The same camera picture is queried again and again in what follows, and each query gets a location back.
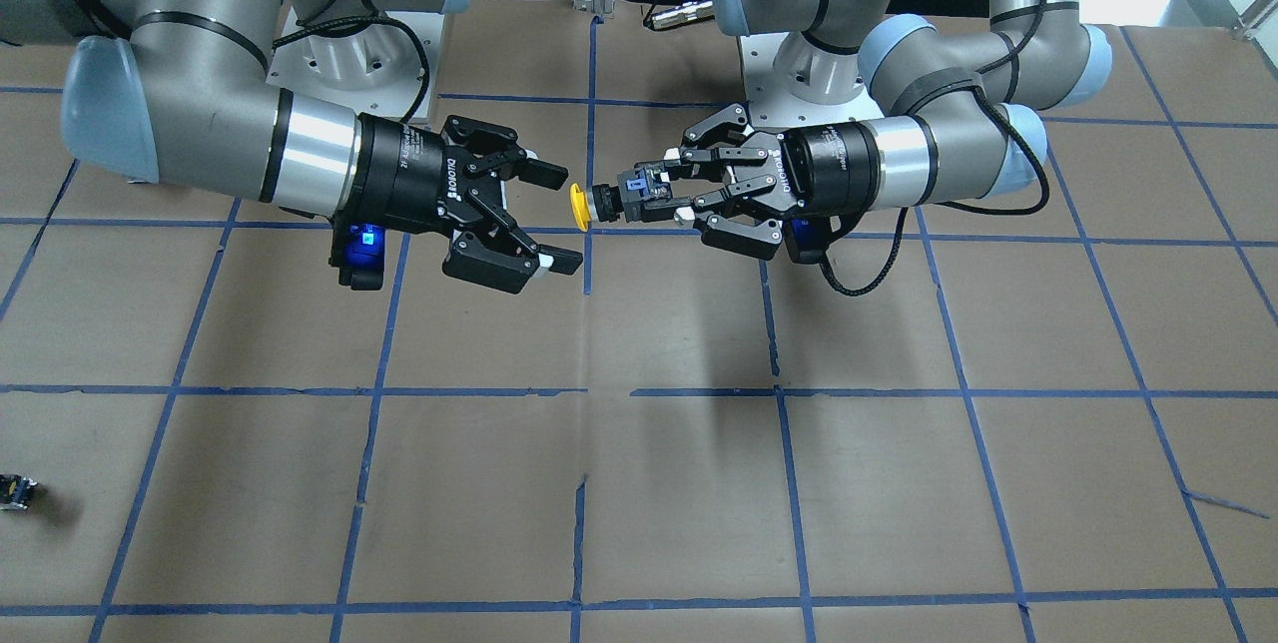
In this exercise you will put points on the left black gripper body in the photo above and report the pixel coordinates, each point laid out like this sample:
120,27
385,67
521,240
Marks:
827,164

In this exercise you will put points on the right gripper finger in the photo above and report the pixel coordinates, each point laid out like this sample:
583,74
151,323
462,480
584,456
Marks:
480,149
489,249

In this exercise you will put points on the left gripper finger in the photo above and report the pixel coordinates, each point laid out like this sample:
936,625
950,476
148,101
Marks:
725,149
744,218

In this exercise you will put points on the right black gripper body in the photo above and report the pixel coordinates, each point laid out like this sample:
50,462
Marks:
404,175

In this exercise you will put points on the yellow push button switch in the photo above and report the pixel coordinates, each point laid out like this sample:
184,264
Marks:
641,195

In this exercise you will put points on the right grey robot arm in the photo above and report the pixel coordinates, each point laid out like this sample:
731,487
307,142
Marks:
179,92

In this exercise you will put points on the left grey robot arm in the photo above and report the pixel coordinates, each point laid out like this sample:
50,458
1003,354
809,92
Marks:
957,123

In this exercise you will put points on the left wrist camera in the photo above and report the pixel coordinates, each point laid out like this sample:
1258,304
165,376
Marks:
807,239

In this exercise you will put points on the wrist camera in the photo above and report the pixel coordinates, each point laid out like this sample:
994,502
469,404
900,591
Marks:
358,252
807,239

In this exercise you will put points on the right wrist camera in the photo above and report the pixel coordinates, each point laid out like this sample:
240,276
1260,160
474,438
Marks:
358,252

